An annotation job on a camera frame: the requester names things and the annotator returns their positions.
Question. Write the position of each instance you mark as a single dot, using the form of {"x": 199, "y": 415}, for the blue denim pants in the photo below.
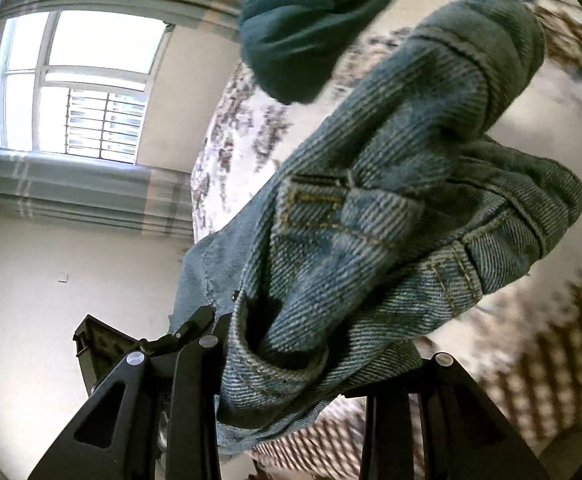
{"x": 371, "y": 240}

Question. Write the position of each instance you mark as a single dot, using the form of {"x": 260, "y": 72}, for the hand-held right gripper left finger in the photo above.
{"x": 196, "y": 385}

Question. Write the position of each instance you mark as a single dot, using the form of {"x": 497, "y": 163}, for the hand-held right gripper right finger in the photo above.
{"x": 391, "y": 435}

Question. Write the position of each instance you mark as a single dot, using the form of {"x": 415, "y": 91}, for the barred window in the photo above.
{"x": 96, "y": 45}

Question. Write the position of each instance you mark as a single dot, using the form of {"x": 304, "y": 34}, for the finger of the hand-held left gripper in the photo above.
{"x": 101, "y": 340}

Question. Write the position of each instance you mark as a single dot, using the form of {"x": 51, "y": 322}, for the dark green blanket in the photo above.
{"x": 291, "y": 35}

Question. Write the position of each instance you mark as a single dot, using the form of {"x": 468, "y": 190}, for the white wall switch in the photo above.
{"x": 63, "y": 277}

